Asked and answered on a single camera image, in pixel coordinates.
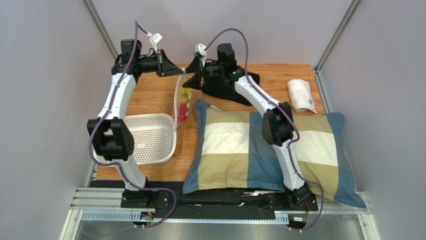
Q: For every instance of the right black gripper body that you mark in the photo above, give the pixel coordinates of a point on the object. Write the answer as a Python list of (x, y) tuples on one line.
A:
[(201, 69)]

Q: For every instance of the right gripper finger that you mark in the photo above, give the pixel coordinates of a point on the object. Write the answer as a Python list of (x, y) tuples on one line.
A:
[(194, 82), (195, 66)]

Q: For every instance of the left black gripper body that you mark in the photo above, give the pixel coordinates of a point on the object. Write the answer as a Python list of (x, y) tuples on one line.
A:
[(159, 59)]

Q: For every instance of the clear zip top bag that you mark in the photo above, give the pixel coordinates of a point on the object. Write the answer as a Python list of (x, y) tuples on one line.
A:
[(176, 103)]

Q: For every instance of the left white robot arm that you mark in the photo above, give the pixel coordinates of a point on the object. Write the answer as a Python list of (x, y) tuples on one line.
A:
[(111, 143)]

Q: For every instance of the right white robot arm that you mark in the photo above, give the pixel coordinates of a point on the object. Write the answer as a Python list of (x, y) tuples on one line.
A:
[(277, 129)]

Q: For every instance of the red fake fruit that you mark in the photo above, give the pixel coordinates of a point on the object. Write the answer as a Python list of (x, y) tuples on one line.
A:
[(182, 113)]

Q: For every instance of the black folded cloth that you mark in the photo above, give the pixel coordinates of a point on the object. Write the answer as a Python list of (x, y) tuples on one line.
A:
[(215, 86)]

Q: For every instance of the white perforated plastic basket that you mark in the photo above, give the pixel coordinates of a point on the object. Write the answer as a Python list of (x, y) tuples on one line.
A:
[(154, 136)]

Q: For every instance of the plaid checkered pillow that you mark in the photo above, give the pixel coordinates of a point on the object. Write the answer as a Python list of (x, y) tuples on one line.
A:
[(231, 153)]

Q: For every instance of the white rolled towel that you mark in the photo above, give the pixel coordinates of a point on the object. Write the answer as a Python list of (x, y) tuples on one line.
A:
[(301, 96)]

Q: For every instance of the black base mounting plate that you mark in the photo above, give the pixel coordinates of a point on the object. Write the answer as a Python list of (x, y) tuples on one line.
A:
[(166, 199)]

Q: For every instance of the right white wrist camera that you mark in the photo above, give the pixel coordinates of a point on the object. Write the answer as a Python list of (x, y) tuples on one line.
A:
[(201, 52)]

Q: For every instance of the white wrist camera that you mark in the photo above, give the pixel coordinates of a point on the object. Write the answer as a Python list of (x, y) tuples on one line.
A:
[(201, 52), (154, 39)]

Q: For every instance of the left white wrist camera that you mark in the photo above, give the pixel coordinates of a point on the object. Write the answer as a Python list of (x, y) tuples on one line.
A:
[(154, 39)]

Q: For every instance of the aluminium frame rail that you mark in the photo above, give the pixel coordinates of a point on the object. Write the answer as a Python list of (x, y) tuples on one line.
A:
[(104, 211)]

